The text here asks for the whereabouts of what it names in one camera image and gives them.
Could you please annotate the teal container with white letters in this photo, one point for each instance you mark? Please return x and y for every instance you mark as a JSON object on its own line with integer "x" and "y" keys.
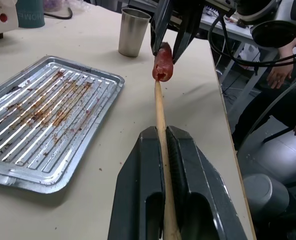
{"x": 30, "y": 13}

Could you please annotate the red sausage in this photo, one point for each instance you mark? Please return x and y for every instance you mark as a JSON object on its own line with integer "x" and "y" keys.
{"x": 163, "y": 66}

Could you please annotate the white background table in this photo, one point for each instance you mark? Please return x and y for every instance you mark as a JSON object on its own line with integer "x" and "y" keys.
{"x": 227, "y": 27}

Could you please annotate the grey curved tube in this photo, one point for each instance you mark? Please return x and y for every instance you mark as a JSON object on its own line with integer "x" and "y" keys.
{"x": 265, "y": 113}

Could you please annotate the wooden skewer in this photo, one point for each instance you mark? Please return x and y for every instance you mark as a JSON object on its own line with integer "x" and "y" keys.
{"x": 162, "y": 140}

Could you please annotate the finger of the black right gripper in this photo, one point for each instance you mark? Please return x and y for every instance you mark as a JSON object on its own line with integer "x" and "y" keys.
{"x": 186, "y": 35}
{"x": 160, "y": 25}

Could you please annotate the stainless steel cup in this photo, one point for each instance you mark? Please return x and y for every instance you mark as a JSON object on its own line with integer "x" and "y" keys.
{"x": 132, "y": 32}

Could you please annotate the stained metal baking tray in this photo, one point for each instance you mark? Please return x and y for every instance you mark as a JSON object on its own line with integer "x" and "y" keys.
{"x": 48, "y": 120}

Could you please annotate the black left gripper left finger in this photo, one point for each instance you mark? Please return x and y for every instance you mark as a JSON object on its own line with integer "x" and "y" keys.
{"x": 135, "y": 180}

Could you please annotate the silver robot body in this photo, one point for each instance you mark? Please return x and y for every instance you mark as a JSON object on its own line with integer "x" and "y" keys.
{"x": 282, "y": 157}

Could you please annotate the person's black trousers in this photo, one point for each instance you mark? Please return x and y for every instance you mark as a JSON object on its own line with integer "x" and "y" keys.
{"x": 262, "y": 112}

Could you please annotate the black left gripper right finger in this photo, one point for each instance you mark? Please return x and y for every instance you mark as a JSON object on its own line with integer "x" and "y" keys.
{"x": 202, "y": 180}

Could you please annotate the grey round robot joint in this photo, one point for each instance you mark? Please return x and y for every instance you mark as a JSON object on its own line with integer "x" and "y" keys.
{"x": 265, "y": 195}

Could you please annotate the white appliance with red button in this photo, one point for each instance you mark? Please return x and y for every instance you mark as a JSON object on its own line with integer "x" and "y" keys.
{"x": 0, "y": 17}

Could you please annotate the purple plastic bag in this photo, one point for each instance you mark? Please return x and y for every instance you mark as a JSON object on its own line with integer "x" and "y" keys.
{"x": 54, "y": 3}

